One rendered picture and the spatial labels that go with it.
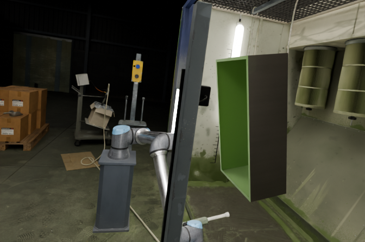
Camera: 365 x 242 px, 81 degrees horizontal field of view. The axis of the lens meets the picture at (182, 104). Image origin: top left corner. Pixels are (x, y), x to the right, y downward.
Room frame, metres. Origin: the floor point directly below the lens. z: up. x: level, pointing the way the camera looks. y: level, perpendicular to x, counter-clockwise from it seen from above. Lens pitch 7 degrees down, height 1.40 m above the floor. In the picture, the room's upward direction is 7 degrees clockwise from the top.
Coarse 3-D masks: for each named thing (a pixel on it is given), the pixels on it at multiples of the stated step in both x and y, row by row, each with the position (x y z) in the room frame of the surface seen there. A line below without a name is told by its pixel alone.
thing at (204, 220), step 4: (228, 212) 1.55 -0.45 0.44; (212, 216) 1.52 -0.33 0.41; (216, 216) 1.51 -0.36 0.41; (220, 216) 1.52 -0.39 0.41; (224, 216) 1.53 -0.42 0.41; (228, 216) 1.53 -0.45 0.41; (200, 220) 1.47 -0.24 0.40; (204, 220) 1.47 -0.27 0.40; (208, 220) 1.49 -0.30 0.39; (204, 224) 1.47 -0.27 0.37; (208, 224) 1.48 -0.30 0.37
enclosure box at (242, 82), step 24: (216, 72) 2.21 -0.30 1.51; (240, 72) 2.28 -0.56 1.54; (264, 72) 1.67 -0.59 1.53; (240, 96) 2.30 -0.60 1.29; (264, 96) 1.68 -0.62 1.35; (240, 120) 2.31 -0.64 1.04; (264, 120) 1.69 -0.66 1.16; (240, 144) 2.32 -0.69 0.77; (264, 144) 1.70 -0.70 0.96; (240, 168) 2.30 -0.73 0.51; (264, 168) 1.72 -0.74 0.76; (264, 192) 1.73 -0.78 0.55
